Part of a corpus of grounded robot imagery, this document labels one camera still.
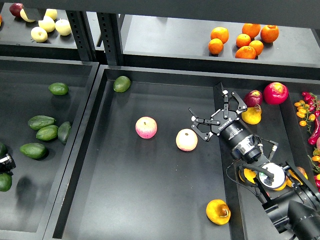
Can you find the pale yellow pear front left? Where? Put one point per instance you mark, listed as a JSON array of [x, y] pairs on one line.
[[39, 35]]

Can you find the pink red apple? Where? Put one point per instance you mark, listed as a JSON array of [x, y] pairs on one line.
[[146, 127]]

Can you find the dark green avocado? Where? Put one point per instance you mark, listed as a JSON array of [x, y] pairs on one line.
[[5, 182]]

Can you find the pale yellow pear middle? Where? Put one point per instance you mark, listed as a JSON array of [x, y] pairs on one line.
[[47, 23]]

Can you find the yellow pear near red apples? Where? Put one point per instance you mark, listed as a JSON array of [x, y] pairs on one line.
[[253, 115]]

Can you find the black perforated shelf post right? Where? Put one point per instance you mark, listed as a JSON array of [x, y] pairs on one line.
[[110, 33]]

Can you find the green avocado cluster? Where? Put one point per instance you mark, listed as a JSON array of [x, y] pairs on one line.
[[33, 150], [47, 133], [40, 121]]

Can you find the orange front bottom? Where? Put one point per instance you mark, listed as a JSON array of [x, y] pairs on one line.
[[246, 52]]

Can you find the green avocado lower cluster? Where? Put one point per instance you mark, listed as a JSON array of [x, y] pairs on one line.
[[33, 150]]

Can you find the pale yellow pear half hidden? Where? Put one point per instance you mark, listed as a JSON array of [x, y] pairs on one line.
[[25, 17]]

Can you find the orange centre small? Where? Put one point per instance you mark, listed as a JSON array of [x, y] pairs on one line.
[[243, 40]]

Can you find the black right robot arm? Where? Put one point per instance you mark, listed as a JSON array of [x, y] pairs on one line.
[[290, 201]]

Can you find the green avocado top left tray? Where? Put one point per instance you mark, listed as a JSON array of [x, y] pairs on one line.
[[58, 88]]

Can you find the orange small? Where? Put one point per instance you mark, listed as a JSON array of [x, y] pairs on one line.
[[258, 46], [243, 40]]

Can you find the pale yellow pear right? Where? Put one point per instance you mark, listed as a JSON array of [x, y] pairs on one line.
[[63, 27]]

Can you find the orange cherry tomato bunch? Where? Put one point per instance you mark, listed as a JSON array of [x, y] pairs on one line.
[[305, 113]]

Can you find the red chili pepper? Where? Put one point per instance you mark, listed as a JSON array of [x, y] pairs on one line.
[[312, 140]]

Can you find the black perforated shelf post left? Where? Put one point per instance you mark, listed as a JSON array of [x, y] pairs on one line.
[[81, 32]]

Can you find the pale pink apple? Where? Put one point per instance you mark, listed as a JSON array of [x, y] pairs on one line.
[[186, 140]]

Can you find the dark red apple on shelf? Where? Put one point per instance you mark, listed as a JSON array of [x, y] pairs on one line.
[[15, 9]]

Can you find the green avocado left edge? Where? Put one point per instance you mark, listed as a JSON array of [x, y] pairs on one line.
[[3, 149]]

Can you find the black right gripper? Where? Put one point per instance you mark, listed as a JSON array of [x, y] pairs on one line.
[[226, 124]]

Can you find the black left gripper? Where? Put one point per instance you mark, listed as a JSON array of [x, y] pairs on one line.
[[7, 164]]

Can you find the orange top right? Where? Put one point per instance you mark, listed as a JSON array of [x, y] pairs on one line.
[[269, 33]]

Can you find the green avocado upper cluster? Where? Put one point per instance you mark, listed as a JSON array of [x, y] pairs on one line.
[[40, 121]]

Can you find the orange left front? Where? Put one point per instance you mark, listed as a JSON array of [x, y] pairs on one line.
[[215, 46]]

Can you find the black centre tray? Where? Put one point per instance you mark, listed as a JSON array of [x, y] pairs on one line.
[[129, 188]]

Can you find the yellow pear middle in bin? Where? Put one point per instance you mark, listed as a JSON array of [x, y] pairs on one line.
[[281, 187]]

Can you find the dark avocado upright cluster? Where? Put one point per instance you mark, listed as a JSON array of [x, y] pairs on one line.
[[63, 132]]

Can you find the black left tray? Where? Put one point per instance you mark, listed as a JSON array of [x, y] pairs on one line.
[[25, 209]]

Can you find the green avocado middle cluster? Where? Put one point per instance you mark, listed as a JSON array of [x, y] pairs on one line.
[[47, 133]]

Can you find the black perforated shelf post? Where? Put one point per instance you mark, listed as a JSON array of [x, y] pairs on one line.
[[81, 32], [110, 33]]

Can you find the orange top left of pile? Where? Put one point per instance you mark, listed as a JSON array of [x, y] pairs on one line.
[[221, 33]]

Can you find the orange right small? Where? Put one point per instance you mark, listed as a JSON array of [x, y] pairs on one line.
[[258, 46]]

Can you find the bright red apple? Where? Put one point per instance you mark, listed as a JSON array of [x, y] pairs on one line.
[[275, 93]]

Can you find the yellow pear left in bin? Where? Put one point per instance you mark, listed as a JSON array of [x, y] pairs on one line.
[[247, 175]]

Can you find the orange top centre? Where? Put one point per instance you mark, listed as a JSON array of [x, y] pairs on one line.
[[251, 29]]

